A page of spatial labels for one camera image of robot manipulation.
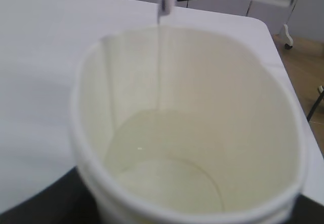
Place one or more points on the white caster stand leg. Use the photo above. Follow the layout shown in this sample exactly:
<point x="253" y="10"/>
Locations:
<point x="286" y="37"/>

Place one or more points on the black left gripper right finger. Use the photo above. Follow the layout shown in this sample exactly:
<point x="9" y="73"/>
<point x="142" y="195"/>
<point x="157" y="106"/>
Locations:
<point x="308" y="211"/>

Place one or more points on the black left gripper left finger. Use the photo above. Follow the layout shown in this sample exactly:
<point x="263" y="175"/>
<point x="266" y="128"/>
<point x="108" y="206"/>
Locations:
<point x="65" y="201"/>

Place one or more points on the white paper cup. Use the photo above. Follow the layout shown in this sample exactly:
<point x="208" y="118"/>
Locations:
<point x="180" y="125"/>

